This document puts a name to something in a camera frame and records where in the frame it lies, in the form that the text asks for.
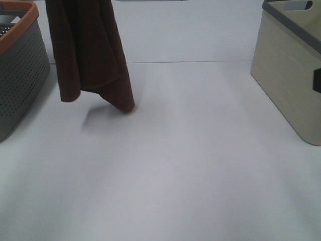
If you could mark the brown towel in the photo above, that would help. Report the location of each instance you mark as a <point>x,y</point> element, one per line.
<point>88,52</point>

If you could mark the grey perforated basket orange rim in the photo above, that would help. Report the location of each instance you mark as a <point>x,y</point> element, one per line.
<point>24,63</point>

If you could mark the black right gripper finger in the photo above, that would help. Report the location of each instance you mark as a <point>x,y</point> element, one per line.
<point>316,85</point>

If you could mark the beige bin grey rim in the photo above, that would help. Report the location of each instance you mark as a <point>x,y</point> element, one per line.
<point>286,54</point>

